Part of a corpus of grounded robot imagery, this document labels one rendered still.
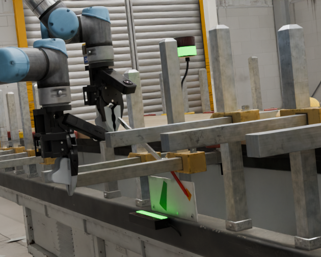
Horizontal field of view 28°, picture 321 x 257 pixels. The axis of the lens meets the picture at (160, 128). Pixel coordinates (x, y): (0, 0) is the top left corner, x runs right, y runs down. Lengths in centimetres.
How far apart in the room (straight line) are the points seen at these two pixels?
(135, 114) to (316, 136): 106
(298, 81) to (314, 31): 1030
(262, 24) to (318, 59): 122
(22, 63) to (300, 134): 72
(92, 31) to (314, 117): 80
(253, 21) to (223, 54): 1031
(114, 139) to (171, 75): 43
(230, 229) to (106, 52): 62
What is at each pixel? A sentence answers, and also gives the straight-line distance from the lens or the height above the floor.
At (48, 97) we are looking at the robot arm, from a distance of 147.
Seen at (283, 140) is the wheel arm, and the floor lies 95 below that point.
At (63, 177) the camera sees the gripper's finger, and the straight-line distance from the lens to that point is 150.
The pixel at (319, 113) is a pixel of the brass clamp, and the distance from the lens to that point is 117.
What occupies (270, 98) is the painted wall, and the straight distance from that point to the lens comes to 1182.
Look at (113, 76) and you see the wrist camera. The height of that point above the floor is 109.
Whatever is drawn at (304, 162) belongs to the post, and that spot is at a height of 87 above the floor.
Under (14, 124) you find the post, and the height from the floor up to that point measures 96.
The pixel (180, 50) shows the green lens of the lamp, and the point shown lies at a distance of 167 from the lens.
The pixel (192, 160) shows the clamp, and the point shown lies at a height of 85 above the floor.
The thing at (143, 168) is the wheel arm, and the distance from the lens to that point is 158.
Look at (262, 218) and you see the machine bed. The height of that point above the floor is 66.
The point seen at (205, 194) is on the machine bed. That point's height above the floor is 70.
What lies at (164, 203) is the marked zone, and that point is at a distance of 175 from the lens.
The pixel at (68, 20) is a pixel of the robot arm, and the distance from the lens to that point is 163.
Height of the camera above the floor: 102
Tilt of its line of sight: 3 degrees down
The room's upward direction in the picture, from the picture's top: 6 degrees counter-clockwise
